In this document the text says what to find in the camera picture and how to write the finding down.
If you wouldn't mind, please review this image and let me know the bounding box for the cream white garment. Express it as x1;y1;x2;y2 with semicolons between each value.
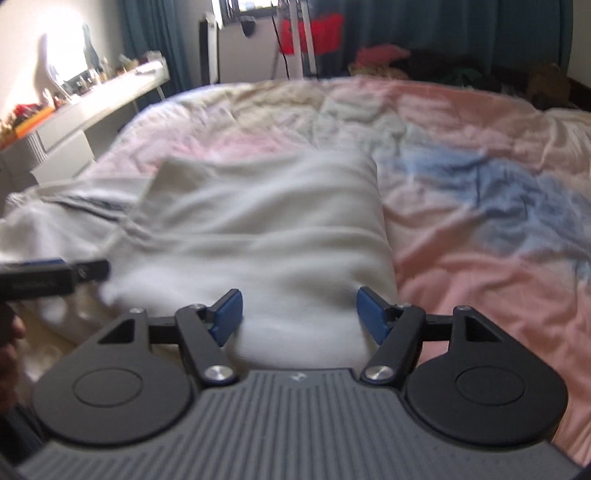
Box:
1;150;397;369

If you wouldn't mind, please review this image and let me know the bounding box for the pile of colourful clothes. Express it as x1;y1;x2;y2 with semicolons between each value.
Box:
348;44;576;111

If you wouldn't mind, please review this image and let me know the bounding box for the person's left hand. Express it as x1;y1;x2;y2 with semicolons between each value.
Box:
0;317;26;414

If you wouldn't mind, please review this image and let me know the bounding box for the white dressing table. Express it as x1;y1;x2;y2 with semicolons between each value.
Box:
1;58;169;191

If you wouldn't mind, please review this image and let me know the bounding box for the pastel pink blue bedsheet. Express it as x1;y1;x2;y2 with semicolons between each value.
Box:
18;75;591;462

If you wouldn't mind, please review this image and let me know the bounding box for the orange tray with items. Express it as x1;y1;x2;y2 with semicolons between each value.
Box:
1;104;55;149

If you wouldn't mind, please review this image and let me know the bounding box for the white vanity mirror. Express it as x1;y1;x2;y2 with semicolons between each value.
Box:
38;22;100;99

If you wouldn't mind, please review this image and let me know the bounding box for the white cabinet under window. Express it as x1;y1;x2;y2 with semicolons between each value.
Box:
198;12;286;86

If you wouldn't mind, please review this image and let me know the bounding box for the red bag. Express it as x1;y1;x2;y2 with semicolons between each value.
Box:
280;13;344;55

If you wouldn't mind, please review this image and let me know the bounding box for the teal curtain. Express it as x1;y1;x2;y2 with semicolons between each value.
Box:
117;0;574;95

